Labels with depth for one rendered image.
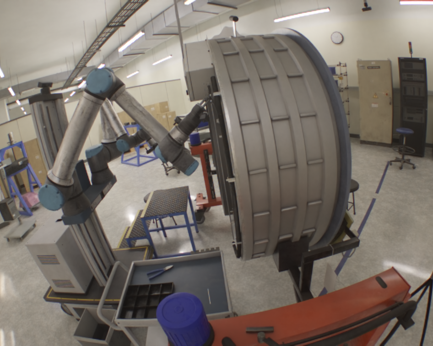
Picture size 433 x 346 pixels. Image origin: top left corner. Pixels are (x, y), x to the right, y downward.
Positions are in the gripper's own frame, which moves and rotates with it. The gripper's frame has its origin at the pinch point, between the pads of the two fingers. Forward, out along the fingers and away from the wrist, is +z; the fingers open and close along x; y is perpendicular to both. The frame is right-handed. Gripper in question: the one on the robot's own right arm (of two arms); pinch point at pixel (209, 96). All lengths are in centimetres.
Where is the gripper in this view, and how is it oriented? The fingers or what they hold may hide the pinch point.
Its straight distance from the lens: 111.2
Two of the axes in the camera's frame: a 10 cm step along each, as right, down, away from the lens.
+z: 6.9, -6.9, -2.1
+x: -5.5, -3.1, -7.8
